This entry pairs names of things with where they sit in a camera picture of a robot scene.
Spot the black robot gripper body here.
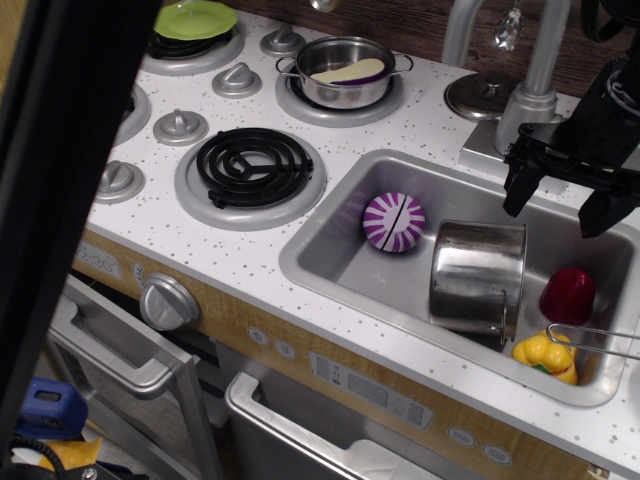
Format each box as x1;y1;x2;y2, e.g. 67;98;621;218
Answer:
517;57;639;188

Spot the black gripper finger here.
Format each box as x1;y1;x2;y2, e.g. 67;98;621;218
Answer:
503;143;547;217
578;172;639;238

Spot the steel pot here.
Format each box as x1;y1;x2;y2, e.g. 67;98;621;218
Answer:
428;220;527;344
275;36;414;110

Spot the steel pot lid by faucet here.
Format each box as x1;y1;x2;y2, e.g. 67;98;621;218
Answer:
444;73;518;122

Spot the grey toy sink basin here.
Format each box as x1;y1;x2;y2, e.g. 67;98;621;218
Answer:
279;150;639;407

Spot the steel pot on stove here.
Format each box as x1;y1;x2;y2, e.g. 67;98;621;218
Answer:
275;36;414;110

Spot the silver toy faucet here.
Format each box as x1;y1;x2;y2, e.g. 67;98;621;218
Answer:
442;1;571;177

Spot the red toy pepper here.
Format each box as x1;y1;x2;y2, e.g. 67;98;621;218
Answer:
538;267;596;326

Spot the clear crystal pendant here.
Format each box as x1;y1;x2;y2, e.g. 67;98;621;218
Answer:
493;0;524;51

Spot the purple white striped ball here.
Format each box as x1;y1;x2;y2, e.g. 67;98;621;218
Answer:
362;192;426;253

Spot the yellow toy pepper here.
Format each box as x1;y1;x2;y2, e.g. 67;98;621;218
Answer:
511;331;579;385

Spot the purple eggplant slice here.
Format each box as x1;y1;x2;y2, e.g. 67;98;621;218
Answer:
310;58;386;85

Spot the silver stove knob rear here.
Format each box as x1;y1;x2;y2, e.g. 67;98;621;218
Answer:
260;24;306;58

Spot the silver stove knob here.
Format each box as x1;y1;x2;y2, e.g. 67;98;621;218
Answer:
94;160;145;204
211;62;262;99
153;109;209;146
260;24;306;58

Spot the black front right burner coil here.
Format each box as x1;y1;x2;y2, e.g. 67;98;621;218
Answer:
195;127;315;209

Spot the black burner coil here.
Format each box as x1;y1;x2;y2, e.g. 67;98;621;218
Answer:
195;127;315;209
145;30;234;59

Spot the silver stove knob middle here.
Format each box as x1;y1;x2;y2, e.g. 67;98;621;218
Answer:
211;62;262;99

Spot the silver stove knob centre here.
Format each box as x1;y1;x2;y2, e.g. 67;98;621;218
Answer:
153;109;209;146

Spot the green plastic plate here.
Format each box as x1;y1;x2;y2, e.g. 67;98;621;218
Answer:
154;1;238;41

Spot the silver dishwasher door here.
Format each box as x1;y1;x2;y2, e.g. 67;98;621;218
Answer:
225;373;437;479

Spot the black rear left burner coil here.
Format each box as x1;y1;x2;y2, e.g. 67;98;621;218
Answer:
145;30;234;59

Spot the large silver oven dial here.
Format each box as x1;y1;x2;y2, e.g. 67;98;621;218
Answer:
139;272;201;331

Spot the silver stove knob front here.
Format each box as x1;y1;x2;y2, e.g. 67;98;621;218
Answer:
94;160;145;204

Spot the blue tool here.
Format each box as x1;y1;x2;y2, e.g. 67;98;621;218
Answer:
15;377;88;440

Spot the metal wire handle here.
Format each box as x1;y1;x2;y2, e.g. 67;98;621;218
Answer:
544;323;639;361

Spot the silver oven door handle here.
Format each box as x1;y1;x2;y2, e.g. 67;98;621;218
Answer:
49;276;198;400

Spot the black foreground frame bar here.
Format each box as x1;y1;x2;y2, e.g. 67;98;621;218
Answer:
0;0;166;464

